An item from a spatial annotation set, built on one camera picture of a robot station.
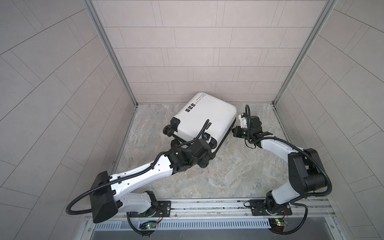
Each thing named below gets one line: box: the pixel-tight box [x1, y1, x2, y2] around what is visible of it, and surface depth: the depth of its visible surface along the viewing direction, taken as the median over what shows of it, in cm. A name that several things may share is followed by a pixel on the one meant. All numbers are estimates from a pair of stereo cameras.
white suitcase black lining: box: [163, 92, 237, 153], surface depth 87 cm
